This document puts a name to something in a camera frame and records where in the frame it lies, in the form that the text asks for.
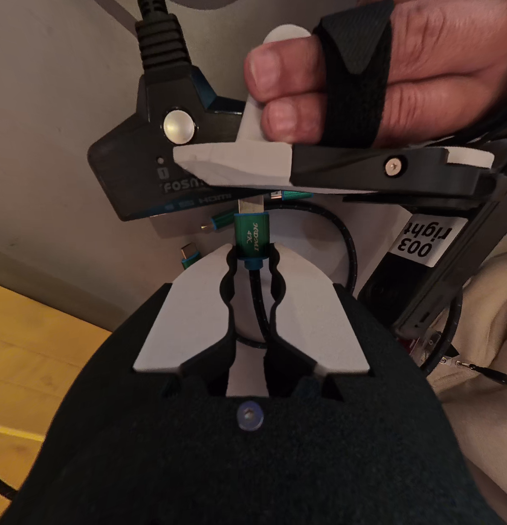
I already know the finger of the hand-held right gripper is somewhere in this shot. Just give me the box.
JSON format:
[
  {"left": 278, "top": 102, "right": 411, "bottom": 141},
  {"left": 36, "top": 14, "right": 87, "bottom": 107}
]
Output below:
[
  {"left": 172, "top": 141, "right": 294, "bottom": 190},
  {"left": 292, "top": 186, "right": 363, "bottom": 197}
]

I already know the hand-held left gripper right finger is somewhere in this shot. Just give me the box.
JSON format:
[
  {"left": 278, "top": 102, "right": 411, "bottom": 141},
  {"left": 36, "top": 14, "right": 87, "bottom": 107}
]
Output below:
[{"left": 263, "top": 244, "right": 372, "bottom": 397}]

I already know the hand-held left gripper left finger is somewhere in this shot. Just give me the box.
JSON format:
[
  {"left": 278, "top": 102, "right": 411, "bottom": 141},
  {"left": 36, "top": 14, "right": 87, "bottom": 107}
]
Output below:
[{"left": 132, "top": 244, "right": 237, "bottom": 396}]

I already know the silver hub adapter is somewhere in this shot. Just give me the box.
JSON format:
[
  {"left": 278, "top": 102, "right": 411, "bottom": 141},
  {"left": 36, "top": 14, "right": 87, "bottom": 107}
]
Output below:
[{"left": 87, "top": 68, "right": 248, "bottom": 222}]

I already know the grey desk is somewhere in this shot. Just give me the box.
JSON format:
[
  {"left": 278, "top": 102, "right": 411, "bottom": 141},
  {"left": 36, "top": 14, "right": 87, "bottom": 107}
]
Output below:
[{"left": 0, "top": 0, "right": 406, "bottom": 398}]

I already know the person's right hand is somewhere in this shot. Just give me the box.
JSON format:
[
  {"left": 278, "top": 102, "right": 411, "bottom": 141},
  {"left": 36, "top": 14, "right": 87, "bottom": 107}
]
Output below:
[{"left": 243, "top": 0, "right": 507, "bottom": 148}]

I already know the person's cream sweatshirt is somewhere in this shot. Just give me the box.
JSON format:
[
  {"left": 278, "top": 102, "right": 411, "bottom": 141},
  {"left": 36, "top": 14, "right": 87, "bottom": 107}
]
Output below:
[{"left": 426, "top": 246, "right": 507, "bottom": 525}]

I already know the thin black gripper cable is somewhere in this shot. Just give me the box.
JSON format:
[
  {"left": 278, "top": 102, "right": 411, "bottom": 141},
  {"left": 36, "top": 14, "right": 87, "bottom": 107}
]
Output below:
[{"left": 418, "top": 283, "right": 465, "bottom": 372}]

